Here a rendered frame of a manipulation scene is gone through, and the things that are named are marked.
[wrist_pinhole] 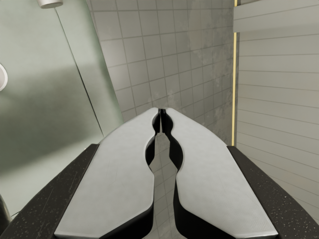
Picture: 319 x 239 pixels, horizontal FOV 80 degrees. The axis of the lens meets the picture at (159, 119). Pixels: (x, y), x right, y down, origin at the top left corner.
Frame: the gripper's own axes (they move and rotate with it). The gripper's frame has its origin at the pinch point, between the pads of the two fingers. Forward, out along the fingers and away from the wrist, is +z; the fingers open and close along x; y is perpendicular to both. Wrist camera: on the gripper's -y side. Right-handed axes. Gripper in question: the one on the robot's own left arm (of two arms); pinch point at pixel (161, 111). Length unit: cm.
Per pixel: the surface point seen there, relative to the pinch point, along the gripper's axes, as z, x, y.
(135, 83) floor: 153, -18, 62
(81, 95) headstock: 11.4, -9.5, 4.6
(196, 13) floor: 220, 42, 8
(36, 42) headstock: 10.8, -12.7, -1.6
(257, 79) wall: 240, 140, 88
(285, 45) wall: 225, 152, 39
